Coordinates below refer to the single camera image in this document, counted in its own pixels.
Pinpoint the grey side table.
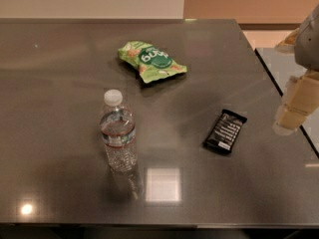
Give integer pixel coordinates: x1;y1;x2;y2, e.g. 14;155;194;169
254;47;319;159

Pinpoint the black candy bar wrapper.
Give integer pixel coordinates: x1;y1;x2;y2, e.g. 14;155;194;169
202;110;247;155

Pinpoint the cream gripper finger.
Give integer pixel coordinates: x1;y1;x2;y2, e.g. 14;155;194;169
273;71;319;135

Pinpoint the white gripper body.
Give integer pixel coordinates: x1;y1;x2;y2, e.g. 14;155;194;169
294;4;319;71

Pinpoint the green rice chip bag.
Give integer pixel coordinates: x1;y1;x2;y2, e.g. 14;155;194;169
118;41;187;84

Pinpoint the clear plastic water bottle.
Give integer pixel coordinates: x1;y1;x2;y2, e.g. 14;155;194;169
100;90;138;172

